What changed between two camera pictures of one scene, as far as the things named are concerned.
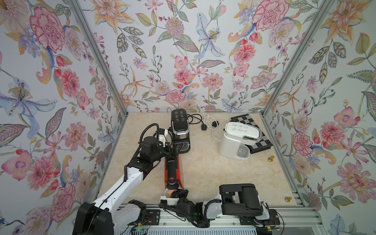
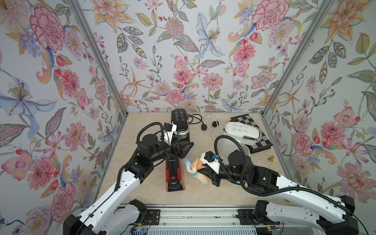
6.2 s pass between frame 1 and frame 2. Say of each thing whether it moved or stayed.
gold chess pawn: stayed
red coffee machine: stayed
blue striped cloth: moved
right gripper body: moved
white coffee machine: stayed
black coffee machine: stayed
